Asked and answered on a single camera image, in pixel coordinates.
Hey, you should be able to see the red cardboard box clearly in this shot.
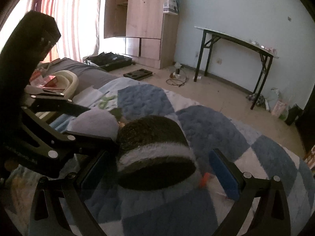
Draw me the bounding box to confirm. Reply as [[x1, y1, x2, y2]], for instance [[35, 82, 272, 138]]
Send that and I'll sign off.
[[29, 69, 66, 91]]

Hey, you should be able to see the lavender plush ball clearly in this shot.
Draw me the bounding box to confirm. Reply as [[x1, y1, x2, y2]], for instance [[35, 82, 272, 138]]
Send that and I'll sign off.
[[67, 108, 119, 140]]

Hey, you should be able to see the red clear tube box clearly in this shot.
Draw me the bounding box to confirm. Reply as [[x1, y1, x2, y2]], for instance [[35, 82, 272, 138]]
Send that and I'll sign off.
[[199, 172, 211, 188]]

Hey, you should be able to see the black white striped plush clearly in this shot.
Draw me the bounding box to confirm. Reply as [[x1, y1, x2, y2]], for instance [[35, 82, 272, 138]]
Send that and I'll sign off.
[[116, 116, 196, 191]]

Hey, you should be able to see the cream plastic basin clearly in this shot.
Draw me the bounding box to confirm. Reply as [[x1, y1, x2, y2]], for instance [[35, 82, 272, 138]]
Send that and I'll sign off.
[[34, 70, 80, 121]]

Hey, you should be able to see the blue white checkered rug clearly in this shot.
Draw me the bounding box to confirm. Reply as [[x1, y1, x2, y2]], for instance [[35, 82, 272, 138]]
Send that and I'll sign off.
[[74, 78, 314, 235]]

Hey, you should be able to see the green plush toy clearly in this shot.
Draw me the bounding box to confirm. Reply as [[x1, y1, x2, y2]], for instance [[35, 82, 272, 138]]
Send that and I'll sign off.
[[98, 95, 117, 110]]

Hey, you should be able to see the open black suitcase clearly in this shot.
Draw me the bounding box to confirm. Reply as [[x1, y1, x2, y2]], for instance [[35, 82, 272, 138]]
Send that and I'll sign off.
[[84, 52, 134, 72]]

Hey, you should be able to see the pink curtain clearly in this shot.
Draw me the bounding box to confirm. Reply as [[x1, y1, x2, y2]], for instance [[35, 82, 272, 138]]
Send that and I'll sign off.
[[32, 0, 101, 62]]

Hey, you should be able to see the black foam tray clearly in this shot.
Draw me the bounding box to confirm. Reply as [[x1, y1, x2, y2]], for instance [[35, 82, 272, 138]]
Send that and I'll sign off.
[[123, 69, 153, 80]]

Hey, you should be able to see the bags pile by door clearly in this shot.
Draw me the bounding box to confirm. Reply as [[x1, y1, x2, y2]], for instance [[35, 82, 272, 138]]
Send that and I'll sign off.
[[246, 87, 303, 126]]

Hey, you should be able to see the wooden wardrobe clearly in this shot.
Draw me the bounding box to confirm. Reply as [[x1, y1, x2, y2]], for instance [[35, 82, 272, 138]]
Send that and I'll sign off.
[[100, 0, 179, 69]]

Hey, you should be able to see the white bag on wardrobe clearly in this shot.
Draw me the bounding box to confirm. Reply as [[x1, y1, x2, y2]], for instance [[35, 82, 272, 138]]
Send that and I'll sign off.
[[163, 0, 179, 15]]

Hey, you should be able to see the black folding table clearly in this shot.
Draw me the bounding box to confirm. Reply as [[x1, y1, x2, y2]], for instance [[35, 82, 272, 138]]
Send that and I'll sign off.
[[193, 26, 278, 109]]

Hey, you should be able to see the black cable on floor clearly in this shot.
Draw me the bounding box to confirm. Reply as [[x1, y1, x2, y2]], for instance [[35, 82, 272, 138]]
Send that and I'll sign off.
[[165, 67, 189, 88]]

